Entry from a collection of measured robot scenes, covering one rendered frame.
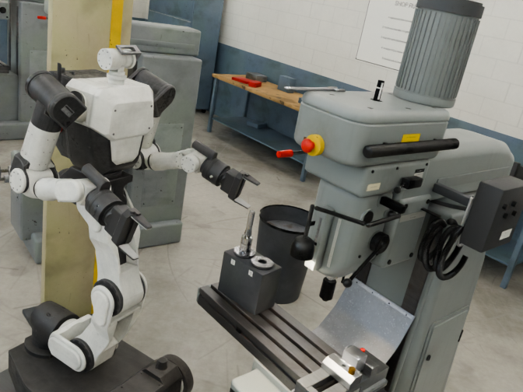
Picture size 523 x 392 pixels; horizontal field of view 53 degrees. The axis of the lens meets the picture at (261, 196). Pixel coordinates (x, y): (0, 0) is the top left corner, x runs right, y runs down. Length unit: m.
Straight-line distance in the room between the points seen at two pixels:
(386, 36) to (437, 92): 5.12
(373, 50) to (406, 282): 5.10
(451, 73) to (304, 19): 6.11
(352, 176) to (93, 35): 1.80
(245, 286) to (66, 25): 1.58
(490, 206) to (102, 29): 2.09
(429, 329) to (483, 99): 4.23
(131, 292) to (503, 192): 1.29
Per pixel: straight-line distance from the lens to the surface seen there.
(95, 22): 2.93
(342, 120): 1.42
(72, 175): 1.96
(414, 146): 1.56
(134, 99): 1.78
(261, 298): 2.11
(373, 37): 6.95
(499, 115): 6.06
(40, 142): 1.73
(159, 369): 2.33
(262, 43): 8.39
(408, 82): 1.76
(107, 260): 1.96
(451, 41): 1.73
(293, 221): 4.13
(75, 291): 3.47
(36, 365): 2.42
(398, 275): 2.12
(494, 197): 1.68
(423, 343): 2.22
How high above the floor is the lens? 2.13
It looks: 21 degrees down
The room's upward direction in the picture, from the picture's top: 11 degrees clockwise
